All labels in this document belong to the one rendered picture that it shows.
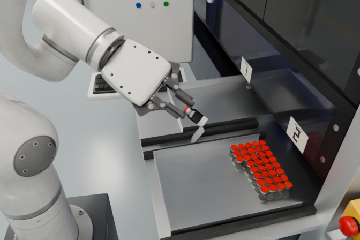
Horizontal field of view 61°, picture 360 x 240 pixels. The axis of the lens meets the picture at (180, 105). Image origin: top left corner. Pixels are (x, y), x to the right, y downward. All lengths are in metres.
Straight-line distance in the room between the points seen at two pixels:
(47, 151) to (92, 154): 1.72
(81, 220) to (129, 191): 1.14
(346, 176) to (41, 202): 0.62
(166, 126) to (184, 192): 0.28
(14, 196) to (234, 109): 0.77
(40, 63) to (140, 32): 0.93
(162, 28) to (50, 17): 0.91
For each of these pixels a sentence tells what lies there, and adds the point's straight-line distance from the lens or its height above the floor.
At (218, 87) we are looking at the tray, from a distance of 1.24.
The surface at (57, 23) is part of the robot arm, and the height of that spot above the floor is 1.36.
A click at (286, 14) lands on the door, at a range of 0.88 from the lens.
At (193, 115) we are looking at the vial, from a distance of 0.56.
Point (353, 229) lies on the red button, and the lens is 0.75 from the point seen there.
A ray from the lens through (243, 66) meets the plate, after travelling 1.12.
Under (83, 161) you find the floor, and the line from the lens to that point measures 2.22.
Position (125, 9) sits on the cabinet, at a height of 1.09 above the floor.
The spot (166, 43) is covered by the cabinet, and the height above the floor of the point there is 0.92.
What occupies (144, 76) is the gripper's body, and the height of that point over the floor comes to 1.28.
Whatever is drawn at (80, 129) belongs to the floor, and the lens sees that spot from 2.47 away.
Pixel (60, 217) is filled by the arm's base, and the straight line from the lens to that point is 0.74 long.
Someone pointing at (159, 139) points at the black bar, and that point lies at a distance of 0.98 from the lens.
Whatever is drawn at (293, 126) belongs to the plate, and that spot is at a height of 1.03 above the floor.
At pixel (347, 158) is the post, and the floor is 1.10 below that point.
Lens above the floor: 1.58
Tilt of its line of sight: 38 degrees down
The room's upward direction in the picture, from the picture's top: straight up
